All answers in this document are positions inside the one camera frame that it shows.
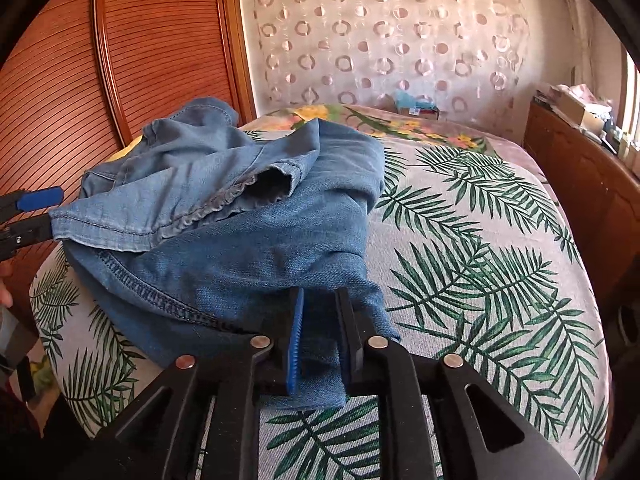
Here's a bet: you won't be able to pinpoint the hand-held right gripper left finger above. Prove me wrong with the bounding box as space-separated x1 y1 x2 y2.
95 287 306 480

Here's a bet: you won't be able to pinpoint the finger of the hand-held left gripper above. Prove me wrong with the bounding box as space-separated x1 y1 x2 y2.
0 186 65 223
0 217 55 262

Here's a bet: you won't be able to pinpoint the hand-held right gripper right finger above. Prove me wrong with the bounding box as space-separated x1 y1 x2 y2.
336 287 581 480

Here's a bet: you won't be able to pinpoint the blue denim pants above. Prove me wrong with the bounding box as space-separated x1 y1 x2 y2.
49 97 401 408

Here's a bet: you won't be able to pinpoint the person's left hand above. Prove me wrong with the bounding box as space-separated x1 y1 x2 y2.
0 262 14 308

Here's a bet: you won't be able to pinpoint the person's dark clothing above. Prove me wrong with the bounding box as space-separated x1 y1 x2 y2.
0 385 98 480

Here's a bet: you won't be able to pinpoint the floral bedspread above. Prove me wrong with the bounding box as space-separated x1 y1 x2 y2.
107 102 546 181

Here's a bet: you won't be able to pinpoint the teal box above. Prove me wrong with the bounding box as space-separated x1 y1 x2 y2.
392 91 441 120

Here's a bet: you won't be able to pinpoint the wooden cabinet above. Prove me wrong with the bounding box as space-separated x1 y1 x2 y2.
522 100 640 311

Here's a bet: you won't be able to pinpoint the white cardboard box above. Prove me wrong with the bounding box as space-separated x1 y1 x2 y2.
555 91 608 133

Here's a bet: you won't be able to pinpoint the circle pattern wall curtain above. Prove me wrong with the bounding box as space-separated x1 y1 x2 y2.
235 0 531 126

